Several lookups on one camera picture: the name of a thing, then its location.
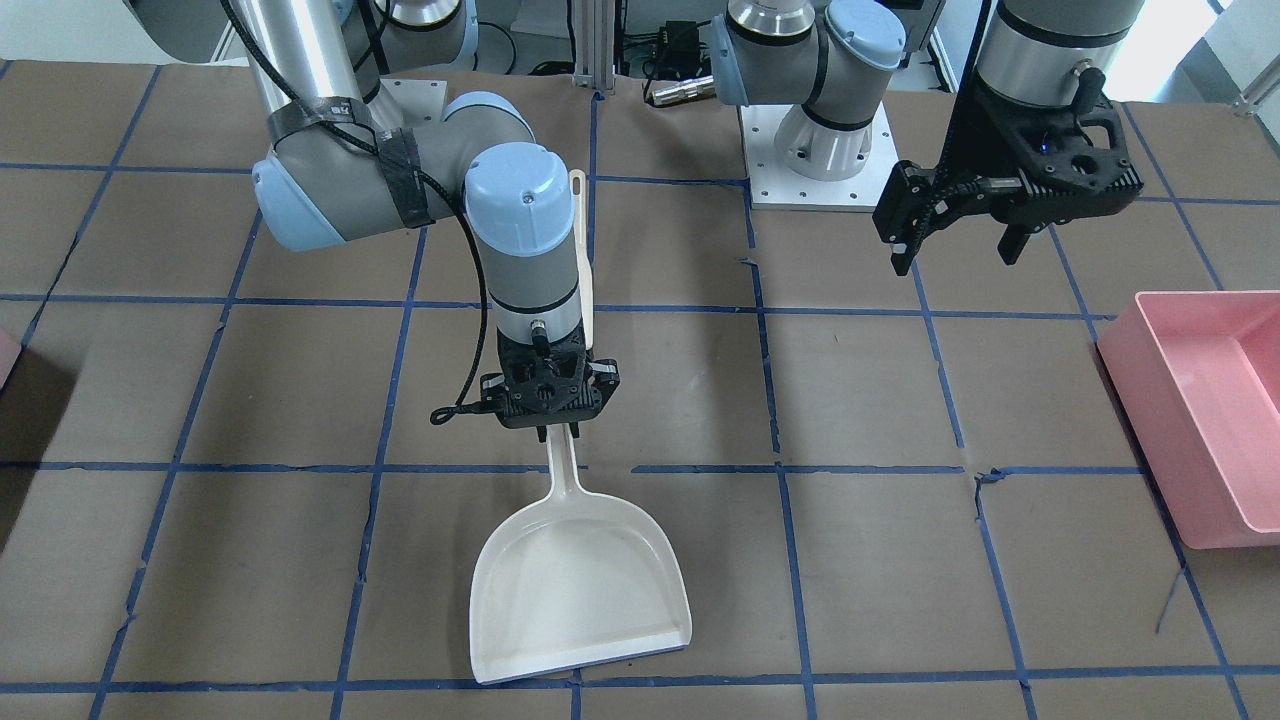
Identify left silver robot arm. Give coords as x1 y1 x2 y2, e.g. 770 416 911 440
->
709 1 1143 275

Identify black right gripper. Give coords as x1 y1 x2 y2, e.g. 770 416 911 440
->
480 331 620 429

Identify beige plastic dustpan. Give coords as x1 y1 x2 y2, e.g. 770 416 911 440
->
468 425 692 685

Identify aluminium frame post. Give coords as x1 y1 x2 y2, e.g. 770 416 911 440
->
568 1 622 96

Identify pink plastic bin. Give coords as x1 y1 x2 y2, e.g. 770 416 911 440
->
1098 290 1279 550

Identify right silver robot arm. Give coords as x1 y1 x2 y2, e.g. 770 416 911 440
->
221 1 620 429

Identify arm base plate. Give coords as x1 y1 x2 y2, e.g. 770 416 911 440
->
739 105 899 213
367 78 448 129

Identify beige hand brush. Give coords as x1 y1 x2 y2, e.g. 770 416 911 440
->
570 169 594 351

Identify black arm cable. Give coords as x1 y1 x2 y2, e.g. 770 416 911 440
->
220 0 500 427

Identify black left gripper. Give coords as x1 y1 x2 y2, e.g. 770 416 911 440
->
872 76 1144 275

